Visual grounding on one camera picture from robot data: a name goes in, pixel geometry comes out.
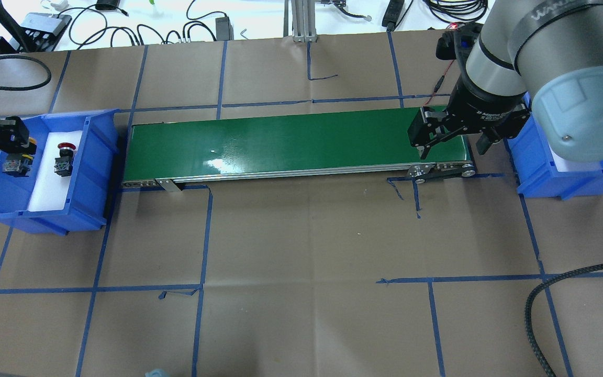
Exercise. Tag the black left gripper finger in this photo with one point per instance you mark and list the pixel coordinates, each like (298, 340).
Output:
(14, 136)

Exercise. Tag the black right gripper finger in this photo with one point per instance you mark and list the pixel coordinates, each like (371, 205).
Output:
(434, 125)
(486, 140)

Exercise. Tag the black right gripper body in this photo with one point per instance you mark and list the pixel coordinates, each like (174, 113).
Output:
(482, 109)

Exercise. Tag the yellow push button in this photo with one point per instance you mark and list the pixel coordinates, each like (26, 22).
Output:
(18, 165)

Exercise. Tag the red push button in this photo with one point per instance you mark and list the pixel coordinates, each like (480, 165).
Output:
(63, 165)

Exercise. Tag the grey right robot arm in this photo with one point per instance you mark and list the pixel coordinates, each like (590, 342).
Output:
(540, 59)

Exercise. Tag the blue bin with buttons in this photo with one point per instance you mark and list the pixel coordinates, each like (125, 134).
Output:
(89, 183)

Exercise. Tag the blue empty bin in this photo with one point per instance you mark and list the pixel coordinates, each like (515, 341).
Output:
(536, 173)

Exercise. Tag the green conveyor belt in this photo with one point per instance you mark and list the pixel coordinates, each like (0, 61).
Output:
(162, 155)

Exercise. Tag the black power adapter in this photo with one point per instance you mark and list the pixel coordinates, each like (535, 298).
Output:
(223, 29)

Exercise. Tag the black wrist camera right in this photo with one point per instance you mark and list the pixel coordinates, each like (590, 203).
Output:
(458, 41)

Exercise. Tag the aluminium frame post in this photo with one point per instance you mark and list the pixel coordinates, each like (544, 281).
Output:
(303, 21)

